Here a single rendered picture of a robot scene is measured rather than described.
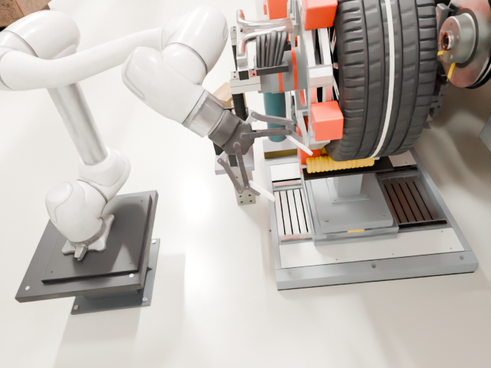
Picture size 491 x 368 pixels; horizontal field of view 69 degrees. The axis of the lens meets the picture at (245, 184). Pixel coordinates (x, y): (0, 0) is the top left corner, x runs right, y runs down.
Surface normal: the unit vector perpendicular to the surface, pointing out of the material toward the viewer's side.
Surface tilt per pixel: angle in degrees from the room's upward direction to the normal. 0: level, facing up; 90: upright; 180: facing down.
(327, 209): 0
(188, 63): 47
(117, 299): 0
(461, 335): 0
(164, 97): 73
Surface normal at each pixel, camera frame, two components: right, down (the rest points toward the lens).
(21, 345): -0.14, -0.70
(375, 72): -0.03, 0.39
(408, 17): -0.07, 0.04
